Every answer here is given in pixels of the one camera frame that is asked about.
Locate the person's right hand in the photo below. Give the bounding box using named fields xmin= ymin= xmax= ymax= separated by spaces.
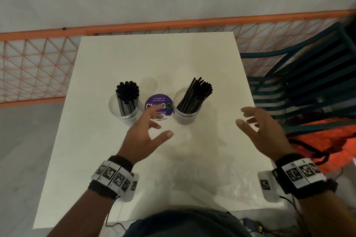
xmin=235 ymin=106 xmax=296 ymax=162

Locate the person's left hand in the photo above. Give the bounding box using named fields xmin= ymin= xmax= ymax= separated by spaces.
xmin=117 ymin=104 xmax=174 ymax=165

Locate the person's right forearm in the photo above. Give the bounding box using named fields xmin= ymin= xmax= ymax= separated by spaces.
xmin=297 ymin=190 xmax=356 ymax=237

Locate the person's left forearm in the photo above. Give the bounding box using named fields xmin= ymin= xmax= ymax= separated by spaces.
xmin=47 ymin=189 xmax=118 ymax=237

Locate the clear plastic cup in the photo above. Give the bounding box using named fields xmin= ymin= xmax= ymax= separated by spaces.
xmin=108 ymin=92 xmax=144 ymax=127
xmin=172 ymin=88 xmax=202 ymax=126

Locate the round purple sticker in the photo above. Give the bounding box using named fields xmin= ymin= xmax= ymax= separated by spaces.
xmin=144 ymin=94 xmax=174 ymax=121

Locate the bundle of black straws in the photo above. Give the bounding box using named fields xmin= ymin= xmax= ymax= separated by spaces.
xmin=176 ymin=77 xmax=214 ymax=114
xmin=116 ymin=80 xmax=140 ymax=118

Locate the black wristband with marker tags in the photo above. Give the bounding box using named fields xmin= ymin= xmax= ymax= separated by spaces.
xmin=88 ymin=155 xmax=134 ymax=199
xmin=272 ymin=153 xmax=339 ymax=199

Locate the teal slatted chair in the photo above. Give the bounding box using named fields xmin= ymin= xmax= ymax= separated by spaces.
xmin=239 ymin=21 xmax=356 ymax=138

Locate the person's dark shirt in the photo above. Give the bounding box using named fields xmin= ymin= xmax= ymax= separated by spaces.
xmin=122 ymin=208 xmax=252 ymax=237

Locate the orange bag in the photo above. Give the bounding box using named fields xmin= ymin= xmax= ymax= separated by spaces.
xmin=286 ymin=118 xmax=356 ymax=175

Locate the small blue device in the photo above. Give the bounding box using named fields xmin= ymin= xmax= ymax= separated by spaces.
xmin=241 ymin=217 xmax=263 ymax=234

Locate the orange mesh fence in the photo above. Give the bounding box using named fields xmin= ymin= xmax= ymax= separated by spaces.
xmin=0 ymin=9 xmax=356 ymax=107

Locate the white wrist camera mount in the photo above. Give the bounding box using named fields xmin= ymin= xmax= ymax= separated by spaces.
xmin=257 ymin=170 xmax=282 ymax=204
xmin=119 ymin=172 xmax=140 ymax=203

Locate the black bag strap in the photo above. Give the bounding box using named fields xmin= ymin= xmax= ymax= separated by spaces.
xmin=289 ymin=139 xmax=330 ymax=166

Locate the thin black cable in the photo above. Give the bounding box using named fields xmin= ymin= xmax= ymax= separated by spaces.
xmin=278 ymin=195 xmax=316 ymax=237
xmin=105 ymin=197 xmax=132 ymax=229

